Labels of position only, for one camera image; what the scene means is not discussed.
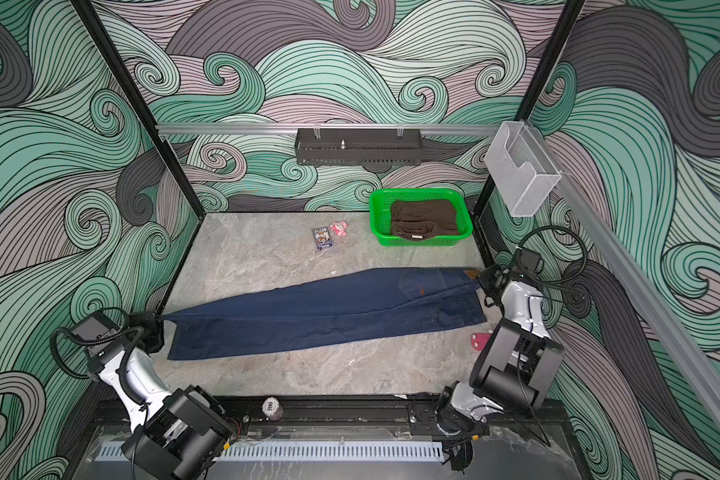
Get dark blue denim jeans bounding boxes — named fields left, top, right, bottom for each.
left=167, top=267, right=486, bottom=361

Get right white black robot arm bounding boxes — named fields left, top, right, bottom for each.
left=435, top=225, right=588, bottom=437

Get white slotted cable duct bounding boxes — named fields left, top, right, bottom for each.
left=94, top=440, right=446, bottom=464

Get brown folded trousers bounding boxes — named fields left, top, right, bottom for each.
left=390, top=199, right=460, bottom=241

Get pink plush toy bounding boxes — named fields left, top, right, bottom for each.
left=329, top=221, right=348, bottom=237

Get pink flat object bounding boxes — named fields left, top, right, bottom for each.
left=470, top=332, right=492, bottom=351

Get aluminium wall rail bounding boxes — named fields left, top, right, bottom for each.
left=155, top=122, right=500, bottom=137
left=540, top=121, right=720, bottom=407

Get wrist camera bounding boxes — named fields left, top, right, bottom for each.
left=515, top=248, right=543, bottom=275
left=72, top=312, right=119, bottom=341

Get black perforated wall shelf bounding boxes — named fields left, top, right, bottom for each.
left=294, top=129, right=424, bottom=172

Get clear plastic wall bin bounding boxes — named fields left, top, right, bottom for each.
left=484, top=121, right=562, bottom=218

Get green plastic basket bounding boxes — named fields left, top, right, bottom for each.
left=369, top=188, right=473, bottom=247

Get blue playing card box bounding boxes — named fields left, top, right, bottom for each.
left=312, top=227, right=333, bottom=251

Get round silver knob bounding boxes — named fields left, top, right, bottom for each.
left=262, top=396, right=284, bottom=421

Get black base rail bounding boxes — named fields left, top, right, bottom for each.
left=83, top=394, right=568, bottom=437

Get aluminium back wall rail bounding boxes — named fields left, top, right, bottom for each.
left=155, top=122, right=500, bottom=137

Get aluminium right wall rail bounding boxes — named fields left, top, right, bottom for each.
left=540, top=121, right=720, bottom=407

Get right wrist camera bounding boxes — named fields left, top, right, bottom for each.
left=515, top=248, right=543, bottom=275

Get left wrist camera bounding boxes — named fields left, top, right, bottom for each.
left=72, top=312, right=119, bottom=341

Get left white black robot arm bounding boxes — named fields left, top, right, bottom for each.
left=49, top=307, right=241, bottom=479

